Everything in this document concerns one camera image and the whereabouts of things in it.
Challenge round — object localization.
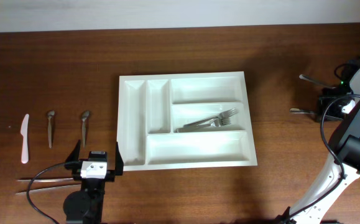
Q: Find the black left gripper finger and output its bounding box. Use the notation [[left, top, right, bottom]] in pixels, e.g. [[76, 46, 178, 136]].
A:
[[114, 142, 124, 176], [65, 139, 81, 162]]

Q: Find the metal tablespoon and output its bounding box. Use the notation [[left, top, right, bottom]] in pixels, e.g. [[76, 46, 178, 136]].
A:
[[289, 108, 316, 114], [299, 74, 335, 89]]

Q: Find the metal fork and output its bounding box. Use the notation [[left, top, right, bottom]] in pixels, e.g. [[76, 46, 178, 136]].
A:
[[183, 108, 239, 128], [174, 118, 232, 133]]

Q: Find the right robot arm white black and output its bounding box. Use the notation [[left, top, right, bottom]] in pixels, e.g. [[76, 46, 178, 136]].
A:
[[117, 58, 360, 223]]

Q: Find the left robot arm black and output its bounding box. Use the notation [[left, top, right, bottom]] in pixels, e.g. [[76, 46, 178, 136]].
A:
[[63, 141, 124, 224]]

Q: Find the small metal teaspoon right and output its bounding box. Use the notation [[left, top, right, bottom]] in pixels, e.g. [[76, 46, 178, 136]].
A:
[[81, 110, 90, 148]]

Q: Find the small metal teaspoon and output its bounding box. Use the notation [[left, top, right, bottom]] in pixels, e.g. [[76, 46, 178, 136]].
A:
[[47, 110, 55, 149], [81, 110, 90, 148]]

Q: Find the small metal teaspoon left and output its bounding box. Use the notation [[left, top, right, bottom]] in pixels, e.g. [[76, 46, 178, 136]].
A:
[[47, 110, 55, 149]]

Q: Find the white plastic knife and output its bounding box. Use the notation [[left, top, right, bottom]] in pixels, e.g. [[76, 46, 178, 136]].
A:
[[20, 114, 29, 164]]

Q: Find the white plastic cutlery tray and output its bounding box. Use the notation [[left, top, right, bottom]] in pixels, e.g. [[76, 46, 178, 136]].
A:
[[117, 72, 257, 171]]

